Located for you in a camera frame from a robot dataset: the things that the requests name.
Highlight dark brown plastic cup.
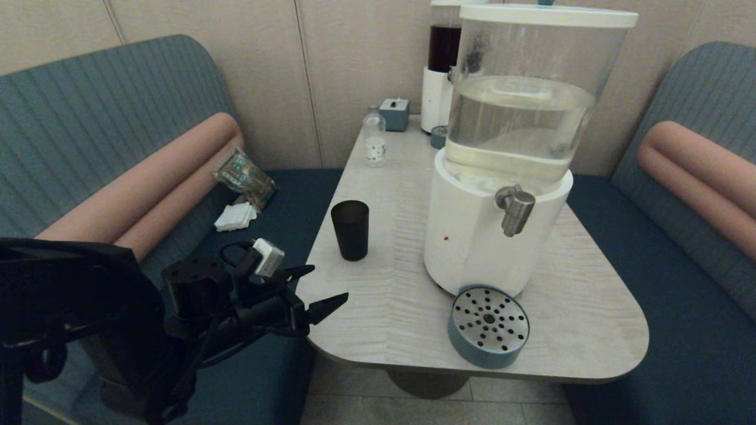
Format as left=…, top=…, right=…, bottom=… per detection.
left=331, top=200, right=370, bottom=261

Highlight metal dispenser tap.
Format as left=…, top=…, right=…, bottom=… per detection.
left=495, top=185, right=536, bottom=238

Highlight white folded napkins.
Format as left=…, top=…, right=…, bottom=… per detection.
left=214, top=202, right=259, bottom=233

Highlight green snack packet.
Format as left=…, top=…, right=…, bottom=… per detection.
left=213, top=148, right=278, bottom=213

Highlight small clear bottle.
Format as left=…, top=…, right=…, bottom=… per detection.
left=363, top=105, right=387, bottom=168

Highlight large white water dispenser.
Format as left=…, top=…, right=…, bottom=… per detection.
left=423, top=0, right=640, bottom=298

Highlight blue round perforated drip tray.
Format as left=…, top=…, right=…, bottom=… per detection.
left=448, top=286, right=530, bottom=370

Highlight pink bolster cushion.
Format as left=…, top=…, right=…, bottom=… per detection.
left=636, top=120, right=756, bottom=261
left=35, top=112, right=245, bottom=261

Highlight blue-grey tissue box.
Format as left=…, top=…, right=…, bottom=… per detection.
left=379, top=97, right=410, bottom=132

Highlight dispenser with dark drink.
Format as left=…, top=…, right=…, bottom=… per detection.
left=421, top=0, right=490, bottom=134

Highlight teal sofa bench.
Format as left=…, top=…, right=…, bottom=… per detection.
left=561, top=40, right=756, bottom=425
left=0, top=34, right=344, bottom=425

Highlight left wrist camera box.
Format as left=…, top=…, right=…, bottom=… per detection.
left=253, top=238, right=285, bottom=278

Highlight black left camera cable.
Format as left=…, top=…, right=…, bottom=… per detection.
left=220, top=241, right=260, bottom=269

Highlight round table pedestal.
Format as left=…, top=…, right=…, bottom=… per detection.
left=385, top=369, right=472, bottom=401

